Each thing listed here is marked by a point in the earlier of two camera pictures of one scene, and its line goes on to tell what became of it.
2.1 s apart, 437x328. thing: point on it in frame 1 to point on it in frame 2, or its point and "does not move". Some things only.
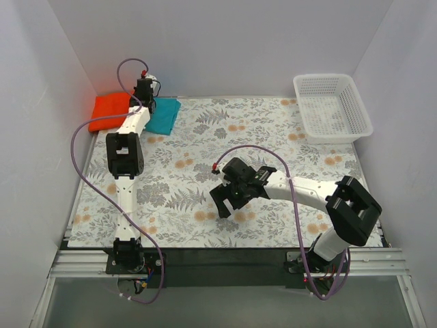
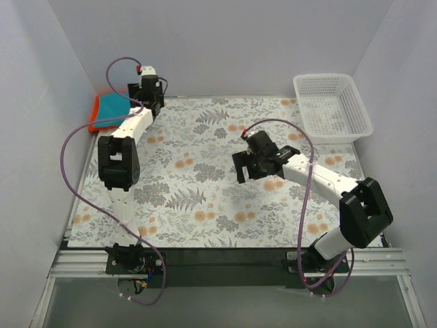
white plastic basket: (330, 108) does not move
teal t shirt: (164, 115) to (110, 106)
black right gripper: (230, 194) to (250, 167)
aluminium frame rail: (80, 264) does not move
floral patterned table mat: (171, 206) does not move
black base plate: (222, 268) does not move
